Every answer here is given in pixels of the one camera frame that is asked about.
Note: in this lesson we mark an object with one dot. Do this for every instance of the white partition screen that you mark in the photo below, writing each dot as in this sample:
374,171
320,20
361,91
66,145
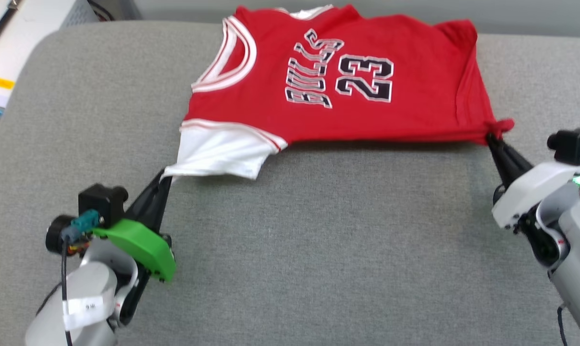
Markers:
535,14

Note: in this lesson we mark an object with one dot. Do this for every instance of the red and white basketball jersey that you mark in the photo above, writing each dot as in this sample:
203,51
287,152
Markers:
414,115

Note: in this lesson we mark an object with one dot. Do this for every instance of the white power supply box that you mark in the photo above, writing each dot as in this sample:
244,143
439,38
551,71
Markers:
30,43

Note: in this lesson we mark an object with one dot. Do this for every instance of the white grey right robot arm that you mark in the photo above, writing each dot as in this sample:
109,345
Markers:
578,250

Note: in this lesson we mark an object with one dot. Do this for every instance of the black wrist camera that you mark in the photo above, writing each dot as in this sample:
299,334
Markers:
568,144
102,202

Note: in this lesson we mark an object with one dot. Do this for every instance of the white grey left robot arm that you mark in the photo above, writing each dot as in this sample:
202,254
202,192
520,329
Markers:
88,283

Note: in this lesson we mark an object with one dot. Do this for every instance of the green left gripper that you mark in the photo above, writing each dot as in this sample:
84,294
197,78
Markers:
145,245

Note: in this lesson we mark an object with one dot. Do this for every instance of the teal left camera connector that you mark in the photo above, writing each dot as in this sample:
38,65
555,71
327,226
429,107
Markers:
85,223

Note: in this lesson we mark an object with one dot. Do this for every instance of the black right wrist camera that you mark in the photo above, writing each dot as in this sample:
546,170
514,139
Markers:
568,144

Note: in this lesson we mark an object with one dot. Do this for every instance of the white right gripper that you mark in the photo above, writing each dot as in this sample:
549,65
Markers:
530,192

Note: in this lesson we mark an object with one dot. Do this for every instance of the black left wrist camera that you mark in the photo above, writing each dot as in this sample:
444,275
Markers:
102,202

